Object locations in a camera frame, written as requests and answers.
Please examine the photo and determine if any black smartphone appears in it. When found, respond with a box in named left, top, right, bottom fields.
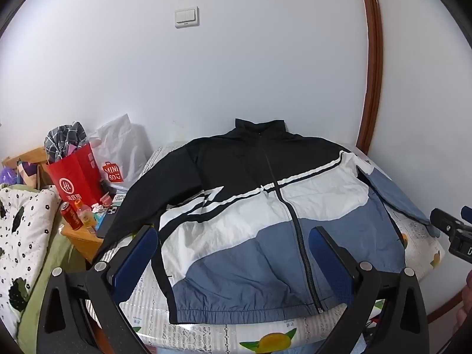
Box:
left=96, top=206, right=123, bottom=239

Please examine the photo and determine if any person's right hand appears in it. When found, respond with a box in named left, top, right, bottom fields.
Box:
left=455, top=268, right=472, bottom=336

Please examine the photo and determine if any fruit print lace tablecloth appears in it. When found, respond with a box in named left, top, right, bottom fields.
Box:
left=99, top=142, right=447, bottom=354

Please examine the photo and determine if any green bed sheet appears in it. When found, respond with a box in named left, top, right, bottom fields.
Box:
left=17, top=221, right=102, bottom=354

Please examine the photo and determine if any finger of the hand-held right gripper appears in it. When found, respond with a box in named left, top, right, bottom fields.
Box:
left=430, top=206, right=472, bottom=234

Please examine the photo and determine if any white floral quilt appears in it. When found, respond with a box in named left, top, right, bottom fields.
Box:
left=0, top=184, right=62, bottom=340

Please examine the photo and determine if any red paper bag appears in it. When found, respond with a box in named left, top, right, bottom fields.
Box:
left=46, top=143, right=110, bottom=208

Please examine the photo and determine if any white wall light switch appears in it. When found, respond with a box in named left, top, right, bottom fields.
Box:
left=174, top=6, right=200, bottom=29

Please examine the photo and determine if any white plastic shopping bag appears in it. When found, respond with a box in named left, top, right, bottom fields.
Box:
left=88, top=114, right=153, bottom=193

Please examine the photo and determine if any black white blue jacket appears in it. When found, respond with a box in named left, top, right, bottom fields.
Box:
left=96, top=118, right=441, bottom=325

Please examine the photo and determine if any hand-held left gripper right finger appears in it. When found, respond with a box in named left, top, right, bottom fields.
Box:
left=309, top=226, right=431, bottom=354

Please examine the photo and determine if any grey plaid cloth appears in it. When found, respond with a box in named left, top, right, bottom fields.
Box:
left=44, top=121, right=89, bottom=163

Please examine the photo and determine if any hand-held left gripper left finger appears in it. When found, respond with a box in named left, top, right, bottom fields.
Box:
left=37, top=224, right=160, bottom=354

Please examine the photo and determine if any orange drink bottle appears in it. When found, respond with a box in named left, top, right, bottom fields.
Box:
left=75, top=199, right=97, bottom=234

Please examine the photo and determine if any zigzag patterned pillow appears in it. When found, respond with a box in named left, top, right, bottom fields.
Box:
left=17, top=160, right=42, bottom=189

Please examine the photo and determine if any wooden headboard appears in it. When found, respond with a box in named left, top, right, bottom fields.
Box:
left=2, top=147, right=48, bottom=189

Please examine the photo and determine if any brown wooden door frame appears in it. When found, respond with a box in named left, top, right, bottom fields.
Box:
left=355, top=0, right=384, bottom=155

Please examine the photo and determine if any wooden nightstand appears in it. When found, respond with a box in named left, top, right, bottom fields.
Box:
left=61, top=225, right=106, bottom=265

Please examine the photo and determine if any red drink can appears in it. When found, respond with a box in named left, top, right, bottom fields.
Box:
left=60, top=203, right=84, bottom=231

